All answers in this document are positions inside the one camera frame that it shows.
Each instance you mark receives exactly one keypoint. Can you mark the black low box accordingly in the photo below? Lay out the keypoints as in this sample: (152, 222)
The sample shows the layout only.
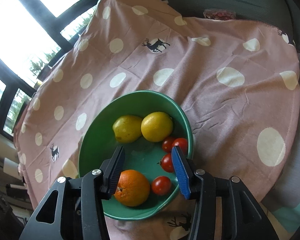
(16, 192)

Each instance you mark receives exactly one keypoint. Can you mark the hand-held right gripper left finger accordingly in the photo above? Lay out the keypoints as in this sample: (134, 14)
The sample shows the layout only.
(116, 167)

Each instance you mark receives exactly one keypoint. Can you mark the orange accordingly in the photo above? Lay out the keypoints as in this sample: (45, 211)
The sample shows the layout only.
(135, 188)

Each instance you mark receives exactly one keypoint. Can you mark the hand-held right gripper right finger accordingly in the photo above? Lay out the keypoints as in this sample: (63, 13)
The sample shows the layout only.
(180, 175)

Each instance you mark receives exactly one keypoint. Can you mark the red snack packet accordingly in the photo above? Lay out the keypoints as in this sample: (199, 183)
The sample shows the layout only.
(220, 14)

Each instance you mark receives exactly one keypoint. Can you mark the yellow lemon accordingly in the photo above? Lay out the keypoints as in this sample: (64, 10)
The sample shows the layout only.
(156, 127)

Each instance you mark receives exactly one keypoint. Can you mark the black framed window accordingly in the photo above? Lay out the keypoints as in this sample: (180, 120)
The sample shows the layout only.
(43, 22)

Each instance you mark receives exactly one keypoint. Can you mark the pink polka dot deer cloth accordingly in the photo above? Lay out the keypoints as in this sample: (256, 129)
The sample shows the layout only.
(202, 92)

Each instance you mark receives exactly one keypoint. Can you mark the yellow-green pear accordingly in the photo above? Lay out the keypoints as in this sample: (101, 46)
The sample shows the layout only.
(126, 130)

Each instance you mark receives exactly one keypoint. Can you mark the green plastic bowl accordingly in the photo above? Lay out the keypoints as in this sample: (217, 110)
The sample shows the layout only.
(140, 158)

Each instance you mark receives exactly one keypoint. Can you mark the red cherry tomato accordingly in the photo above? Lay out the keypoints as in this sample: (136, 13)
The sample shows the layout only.
(167, 163)
(161, 185)
(181, 143)
(167, 144)

